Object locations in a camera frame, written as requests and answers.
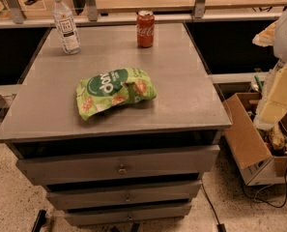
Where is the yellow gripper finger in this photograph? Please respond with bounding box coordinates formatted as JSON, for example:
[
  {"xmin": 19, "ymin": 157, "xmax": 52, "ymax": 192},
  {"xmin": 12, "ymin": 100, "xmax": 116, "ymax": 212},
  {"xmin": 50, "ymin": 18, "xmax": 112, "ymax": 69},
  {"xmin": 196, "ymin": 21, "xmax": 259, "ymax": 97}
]
[
  {"xmin": 254, "ymin": 63, "xmax": 287, "ymax": 131},
  {"xmin": 252, "ymin": 21, "xmax": 276, "ymax": 47}
]

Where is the clear plastic water bottle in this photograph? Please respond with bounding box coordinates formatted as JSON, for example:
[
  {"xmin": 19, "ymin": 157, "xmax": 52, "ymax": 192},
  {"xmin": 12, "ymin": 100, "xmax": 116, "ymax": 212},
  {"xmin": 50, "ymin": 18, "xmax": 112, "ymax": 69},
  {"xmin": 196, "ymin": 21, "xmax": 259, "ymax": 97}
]
[{"xmin": 52, "ymin": 0, "xmax": 81, "ymax": 54}]

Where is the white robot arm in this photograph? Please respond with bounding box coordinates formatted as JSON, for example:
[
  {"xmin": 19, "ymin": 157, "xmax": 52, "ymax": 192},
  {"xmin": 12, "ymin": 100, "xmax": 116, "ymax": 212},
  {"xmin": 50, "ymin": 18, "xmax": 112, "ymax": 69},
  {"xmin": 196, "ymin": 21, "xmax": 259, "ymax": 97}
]
[{"xmin": 252, "ymin": 9, "xmax": 287, "ymax": 131}]

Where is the open cardboard box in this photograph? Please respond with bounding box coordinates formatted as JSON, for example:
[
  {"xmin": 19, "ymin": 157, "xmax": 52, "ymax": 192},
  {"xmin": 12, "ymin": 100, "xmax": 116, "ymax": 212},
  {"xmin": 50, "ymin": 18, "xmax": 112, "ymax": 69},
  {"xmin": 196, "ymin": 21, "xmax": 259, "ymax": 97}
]
[{"xmin": 224, "ymin": 93, "xmax": 287, "ymax": 186}]

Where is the red coca-cola can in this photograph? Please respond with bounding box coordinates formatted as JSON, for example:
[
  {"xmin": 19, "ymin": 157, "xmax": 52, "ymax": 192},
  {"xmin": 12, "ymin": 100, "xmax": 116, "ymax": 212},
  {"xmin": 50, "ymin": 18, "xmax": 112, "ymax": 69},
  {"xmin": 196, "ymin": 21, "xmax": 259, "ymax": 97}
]
[{"xmin": 136, "ymin": 11, "xmax": 155, "ymax": 47}]

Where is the grey drawer cabinet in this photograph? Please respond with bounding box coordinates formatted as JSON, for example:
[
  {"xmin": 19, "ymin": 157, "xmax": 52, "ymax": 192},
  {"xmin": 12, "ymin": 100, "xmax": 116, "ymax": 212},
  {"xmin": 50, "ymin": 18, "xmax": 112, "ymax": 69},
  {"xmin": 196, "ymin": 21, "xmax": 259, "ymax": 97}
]
[{"xmin": 0, "ymin": 23, "xmax": 230, "ymax": 226}]

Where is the green snack chip bag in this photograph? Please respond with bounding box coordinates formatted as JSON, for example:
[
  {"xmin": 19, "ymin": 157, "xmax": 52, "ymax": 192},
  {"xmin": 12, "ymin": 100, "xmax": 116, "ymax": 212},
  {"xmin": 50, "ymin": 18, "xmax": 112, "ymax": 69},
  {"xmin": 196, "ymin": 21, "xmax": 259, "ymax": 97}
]
[{"xmin": 76, "ymin": 68, "xmax": 157, "ymax": 121}]

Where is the wooden shelf with metal posts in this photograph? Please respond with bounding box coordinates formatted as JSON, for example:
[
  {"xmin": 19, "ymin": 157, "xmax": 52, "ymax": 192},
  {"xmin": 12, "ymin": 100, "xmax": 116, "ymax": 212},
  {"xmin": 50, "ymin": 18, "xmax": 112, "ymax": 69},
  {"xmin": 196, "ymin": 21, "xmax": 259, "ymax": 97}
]
[{"xmin": 0, "ymin": 0, "xmax": 287, "ymax": 28}]

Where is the black object on floor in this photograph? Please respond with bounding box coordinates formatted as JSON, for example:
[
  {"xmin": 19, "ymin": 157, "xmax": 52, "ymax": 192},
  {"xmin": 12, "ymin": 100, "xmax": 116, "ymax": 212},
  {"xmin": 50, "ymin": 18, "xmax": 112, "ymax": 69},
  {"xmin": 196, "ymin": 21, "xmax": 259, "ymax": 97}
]
[{"xmin": 31, "ymin": 210, "xmax": 46, "ymax": 232}]

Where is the green handled brush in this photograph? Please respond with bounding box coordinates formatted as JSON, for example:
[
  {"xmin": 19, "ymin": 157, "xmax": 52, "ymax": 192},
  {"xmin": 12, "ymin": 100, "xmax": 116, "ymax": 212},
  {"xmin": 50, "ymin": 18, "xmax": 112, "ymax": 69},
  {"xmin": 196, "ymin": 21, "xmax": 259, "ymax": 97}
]
[{"xmin": 254, "ymin": 75, "xmax": 263, "ymax": 92}]

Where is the black power cable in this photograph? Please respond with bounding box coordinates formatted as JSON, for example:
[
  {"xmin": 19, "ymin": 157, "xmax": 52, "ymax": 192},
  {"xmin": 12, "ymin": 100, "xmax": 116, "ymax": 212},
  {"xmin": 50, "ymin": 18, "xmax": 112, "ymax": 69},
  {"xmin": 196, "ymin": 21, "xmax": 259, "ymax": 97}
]
[{"xmin": 240, "ymin": 106, "xmax": 287, "ymax": 209}]

